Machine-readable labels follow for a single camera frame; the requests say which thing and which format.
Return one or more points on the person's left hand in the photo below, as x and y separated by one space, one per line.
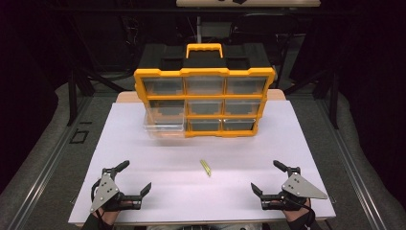
110 217

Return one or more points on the yellow and black organizer box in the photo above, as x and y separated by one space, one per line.
204 86

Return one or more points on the thin yellow stick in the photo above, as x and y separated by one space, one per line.
206 168

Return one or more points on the white table sheet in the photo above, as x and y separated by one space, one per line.
178 191

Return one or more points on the white pole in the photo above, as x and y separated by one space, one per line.
199 30

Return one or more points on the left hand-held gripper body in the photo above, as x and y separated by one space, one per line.
104 191

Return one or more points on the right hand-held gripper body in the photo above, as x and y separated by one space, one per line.
300 188

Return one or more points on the person's right hand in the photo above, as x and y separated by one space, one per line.
292 214

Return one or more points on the clear plastic drawer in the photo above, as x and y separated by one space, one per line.
164 127

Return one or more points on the black metal stand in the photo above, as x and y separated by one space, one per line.
333 99
72 96

